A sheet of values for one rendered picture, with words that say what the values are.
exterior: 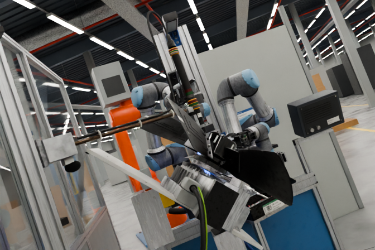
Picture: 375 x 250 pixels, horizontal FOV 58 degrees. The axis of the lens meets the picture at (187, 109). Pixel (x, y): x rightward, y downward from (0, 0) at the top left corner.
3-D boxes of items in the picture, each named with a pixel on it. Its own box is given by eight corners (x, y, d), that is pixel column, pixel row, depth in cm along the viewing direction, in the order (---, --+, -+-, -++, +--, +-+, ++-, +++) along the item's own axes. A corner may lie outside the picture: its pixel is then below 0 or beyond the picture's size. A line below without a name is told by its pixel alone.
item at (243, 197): (231, 233, 104) (218, 226, 102) (218, 223, 113) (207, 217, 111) (250, 195, 106) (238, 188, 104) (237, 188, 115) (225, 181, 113)
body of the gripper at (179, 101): (194, 98, 153) (187, 103, 165) (187, 81, 154) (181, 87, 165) (179, 103, 151) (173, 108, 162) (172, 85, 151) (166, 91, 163)
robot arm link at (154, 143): (175, 167, 212) (157, 82, 199) (154, 176, 205) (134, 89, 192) (167, 162, 222) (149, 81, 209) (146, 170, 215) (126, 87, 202)
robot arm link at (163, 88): (167, 92, 218) (212, 120, 180) (152, 97, 213) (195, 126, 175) (165, 76, 213) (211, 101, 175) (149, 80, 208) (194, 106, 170)
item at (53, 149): (46, 166, 96) (37, 138, 97) (38, 170, 102) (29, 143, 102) (79, 155, 104) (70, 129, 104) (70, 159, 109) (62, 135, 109)
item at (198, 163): (225, 180, 127) (228, 176, 127) (193, 162, 127) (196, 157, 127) (218, 177, 141) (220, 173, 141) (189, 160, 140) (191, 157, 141)
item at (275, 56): (254, 255, 317) (173, 40, 332) (253, 254, 322) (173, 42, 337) (364, 207, 335) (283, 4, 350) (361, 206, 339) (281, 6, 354)
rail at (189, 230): (163, 251, 170) (157, 236, 171) (163, 249, 174) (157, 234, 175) (319, 185, 183) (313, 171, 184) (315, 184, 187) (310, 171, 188)
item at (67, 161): (69, 173, 102) (64, 158, 102) (64, 175, 104) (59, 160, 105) (84, 168, 105) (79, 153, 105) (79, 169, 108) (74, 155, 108)
